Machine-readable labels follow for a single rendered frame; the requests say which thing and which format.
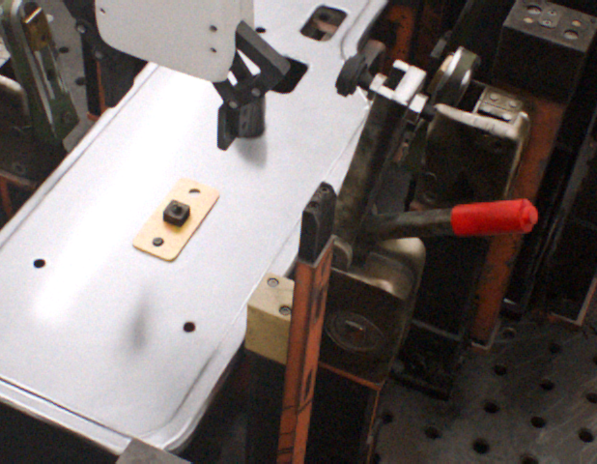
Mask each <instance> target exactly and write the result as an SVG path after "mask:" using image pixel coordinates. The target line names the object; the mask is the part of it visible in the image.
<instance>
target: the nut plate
mask: <svg viewBox="0 0 597 464"><path fill-rule="evenodd" d="M194 190H196V191H199V192H200V195H199V196H197V197H192V196H190V195H189V193H190V192H191V191H194ZM218 198H219V191H218V190H217V189H215V188H211V187H208V186H205V185H202V183H200V182H197V181H195V180H192V179H189V178H187V177H182V178H180V179H178V180H177V181H176V182H175V185H174V186H173V187H172V188H171V189H170V190H169V192H168V193H167V194H166V196H165V197H164V198H163V199H162V201H161V202H160V203H159V205H158V206H157V207H156V209H155V210H154V213H153V214H152V215H151V216H149V218H148V219H147V220H146V222H145V223H144V224H143V226H142V227H141V228H140V230H139V231H138V232H137V234H136V235H135V236H134V237H133V239H132V245H133V247H134V248H136V249H139V250H141V251H143V252H146V253H148V254H152V255H153V256H156V257H158V258H161V259H163V260H166V261H172V260H174V259H175V258H176V257H177V255H178V254H180V253H181V251H182V250H183V248H184V247H185V245H186V244H187V242H188V240H189V239H190V237H191V236H192V234H193V233H194V232H195V230H196V229H197V227H198V226H199V225H200V223H201V222H202V221H203V219H204V218H205V216H206V215H208V214H209V212H210V210H211V208H212V207H213V205H214V204H215V202H216V201H217V200H218ZM174 203H178V204H180V205H181V207H182V212H181V213H180V214H173V213H172V211H171V207H172V205H173V204H174ZM155 237H160V238H161V239H162V240H163V241H164V245H163V246H160V247H157V246H154V245H153V242H154V238H155Z"/></svg>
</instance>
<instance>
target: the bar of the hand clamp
mask: <svg viewBox="0 0 597 464"><path fill-rule="evenodd" d="M366 69H367V63H366V62H365V57H364V56H362V55H360V54H358V53H356V54H355V55H354V56H352V55H350V56H349V57H348V59H347V60H346V62H345V64H343V65H342V67H341V70H340V72H339V74H338V76H337V78H336V81H335V84H334V87H335V88H337V91H336V93H337V94H338V95H340V96H343V97H346V98H347V97H348V96H349V95H353V94H354V93H355V91H356V89H357V87H358V88H360V89H362V90H364V91H366V92H367V94H366V97H365V99H366V100H368V101H370V102H372V105H370V107H369V110H368V113H367V116H366V118H365V121H364V124H363V126H362V130H361V133H360V136H359V138H358V141H357V143H356V145H355V150H354V152H353V156H352V159H351V162H350V164H349V167H348V170H347V172H346V175H345V178H344V181H342V183H341V187H340V190H339V191H338V194H337V200H336V207H335V216H334V223H333V230H332V234H333V235H336V236H338V237H340V238H342V239H345V240H346V242H347V243H348V244H349V245H350V246H351V247H352V246H353V244H354V241H355V236H356V234H357V231H358V229H359V227H360V225H361V224H362V222H363V220H364V218H365V217H366V216H369V214H371V211H372V208H373V206H374V203H375V201H376V199H377V196H378V194H379V191H380V189H381V187H382V184H383V181H384V177H385V174H386V172H387V170H388V167H389V166H390V163H391V161H392V159H393V155H394V153H395V150H396V148H397V145H399V143H400V141H401V138H402V136H403V133H404V131H405V128H406V126H407V123H408V121H409V120H411V121H413V122H416V120H417V119H418V117H419V118H421V119H423V120H425V121H428V122H430V123H432V122H433V120H434V118H435V116H436V114H437V112H438V109H437V108H435V107H433V106H432V105H430V104H428V103H426V102H427V101H428V99H429V98H428V97H425V95H423V94H421V93H419V92H420V90H421V87H422V85H423V83H424V80H425V78H426V72H423V71H421V70H419V69H417V68H415V67H411V65H409V64H407V63H405V62H403V61H401V60H396V61H395V62H394V63H393V65H392V68H391V71H390V74H389V76H388V78H387V77H386V76H384V75H382V74H380V73H379V74H377V75H376V77H375V78H374V77H371V76H369V75H367V74H365V72H366ZM386 79H387V81H386ZM385 82H386V83H385Z"/></svg>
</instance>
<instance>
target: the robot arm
mask: <svg viewBox="0 0 597 464"><path fill-rule="evenodd" d="M62 1H63V3H64V4H65V6H66V8H67V9H68V11H69V13H70V14H71V17H74V19H75V20H77V22H76V23H75V24H74V26H75V29H76V30H78V32H79V33H80V34H81V35H82V36H83V37H84V39H85V40H86V41H87V42H88V43H89V45H90V46H91V47H92V48H93V49H92V50H91V54H92V56H93V59H94V60H95V61H97V62H99V66H100V78H101V86H102V87H103V93H104V105H105V106H107V107H109V108H114V107H116V105H118V104H119V103H120V102H121V101H122V100H123V99H124V97H125V96H126V95H127V94H128V93H129V91H130V89H131V88H132V87H133V86H134V74H133V56H132V55H134V56H136V57H139V58H141V59H145V60H148V61H151V63H153V64H156V65H159V66H161V67H164V68H166V69H169V70H171V71H174V72H178V73H183V74H186V75H189V76H191V77H194V78H198V79H201V80H206V81H210V82H211V84H212V85H213V87H214V89H215V90H216V92H217V93H218V94H219V95H220V98H221V99H222V101H223V103H222V104H221V106H220V107H219V108H218V110H217V148H218V149H219V150H222V151H226V150H227V149H228V148H229V146H230V145H231V144H232V142H233V141H235V140H236V138H239V139H241V138H242V137H243V136H244V135H245V133H246V131H247V129H248V124H249V105H250V104H251V103H252V102H255V101H257V100H259V99H262V98H263V97H264V96H265V95H266V93H267V92H268V91H269V90H270V89H271V88H273V87H274V86H275V85H276V84H277V83H278V82H279V81H280V80H281V79H282V78H283V76H284V75H285V74H286V72H287V71H289V70H290V68H291V63H290V62H289V60H287V59H285V58H284V57H283V56H282V55H281V54H280V53H279V52H278V51H277V50H275V49H274V48H273V47H272V46H271V45H270V44H269V43H268V42H266V41H265V40H264V39H263V38H262V37H261V36H259V34H258V33H256V32H255V31H254V3H253V0H62ZM94 3H96V9H93V5H92V4H94ZM239 51H240V52H241V53H242V54H243V55H244V56H246V57H247V58H248V59H249V60H250V61H251V62H252V63H253V64H255V65H256V66H257V68H258V69H259V71H260V72H258V73H256V74H252V73H251V71H250V70H249V68H248V67H247V65H246V63H245V62H244V60H243V59H242V56H241V55H240V53H239ZM229 72H230V73H231V74H232V75H233V76H234V77H235V79H236V80H237V81H238V83H236V84H235V85H232V83H231V82H230V80H229V78H228V77H227V76H228V73H229Z"/></svg>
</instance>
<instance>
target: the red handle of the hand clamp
mask: <svg viewBox="0 0 597 464"><path fill-rule="evenodd" d="M536 221H537V213H536V209H535V207H534V206H531V204H530V202H529V201H528V200H527V199H517V200H505V201H494V202H483V203H471V204H461V205H456V206H455V207H454V208H444V209H434V210H421V211H411V212H410V213H399V214H387V215H375V216H366V217H365V218H364V220H363V222H362V224H361V225H360V227H359V229H358V231H357V234H356V236H355V241H354V243H361V242H375V240H388V239H404V238H417V237H432V236H445V235H457V236H458V237H468V236H483V235H497V234H511V233H526V232H529V231H530V230H531V228H532V226H533V224H535V223H536Z"/></svg>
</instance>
